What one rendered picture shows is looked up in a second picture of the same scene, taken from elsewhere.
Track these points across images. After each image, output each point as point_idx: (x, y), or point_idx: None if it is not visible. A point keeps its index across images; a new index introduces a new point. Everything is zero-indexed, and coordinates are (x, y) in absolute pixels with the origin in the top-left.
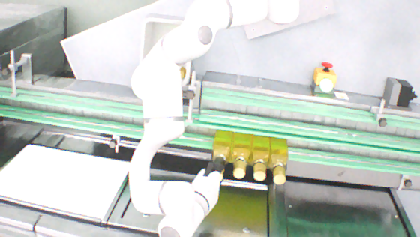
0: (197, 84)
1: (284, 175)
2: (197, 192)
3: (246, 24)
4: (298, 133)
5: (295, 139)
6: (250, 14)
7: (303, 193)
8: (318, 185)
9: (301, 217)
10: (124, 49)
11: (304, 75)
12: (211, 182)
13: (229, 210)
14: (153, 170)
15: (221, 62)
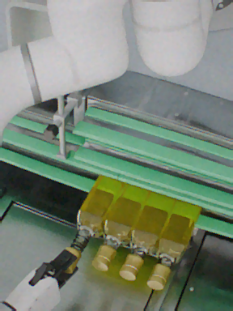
0: (76, 104)
1: (162, 283)
2: (14, 308)
3: (79, 90)
4: (217, 202)
5: (211, 209)
6: (78, 81)
7: (221, 266)
8: None
9: (197, 310)
10: (2, 27)
11: None
12: (34, 297)
13: (95, 293)
14: (22, 205)
15: (130, 58)
